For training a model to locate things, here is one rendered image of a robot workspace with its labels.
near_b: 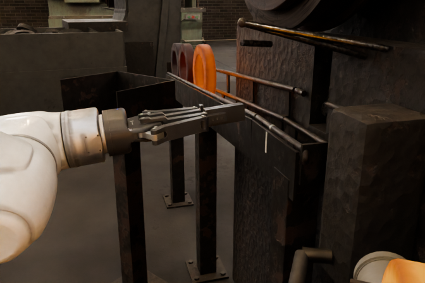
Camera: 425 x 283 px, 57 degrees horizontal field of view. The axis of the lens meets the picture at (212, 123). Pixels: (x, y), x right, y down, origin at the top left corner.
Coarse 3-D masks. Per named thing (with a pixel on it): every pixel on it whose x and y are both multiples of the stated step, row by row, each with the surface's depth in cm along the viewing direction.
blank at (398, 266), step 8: (392, 264) 24; (400, 264) 23; (408, 264) 23; (416, 264) 23; (424, 264) 23; (392, 272) 24; (400, 272) 22; (408, 272) 22; (416, 272) 22; (424, 272) 22; (384, 280) 27; (392, 280) 24; (400, 280) 21; (408, 280) 21; (416, 280) 21; (424, 280) 21
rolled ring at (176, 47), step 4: (176, 44) 169; (180, 44) 169; (172, 48) 175; (176, 48) 167; (172, 52) 176; (176, 52) 166; (172, 56) 178; (176, 56) 167; (172, 60) 179; (176, 60) 167; (172, 64) 179; (176, 64) 180; (172, 68) 180; (176, 68) 180; (172, 72) 180; (176, 72) 179
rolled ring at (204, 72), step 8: (200, 48) 122; (208, 48) 122; (200, 56) 123; (208, 56) 119; (200, 64) 132; (208, 64) 118; (200, 72) 133; (208, 72) 118; (200, 80) 133; (208, 80) 119; (208, 88) 120
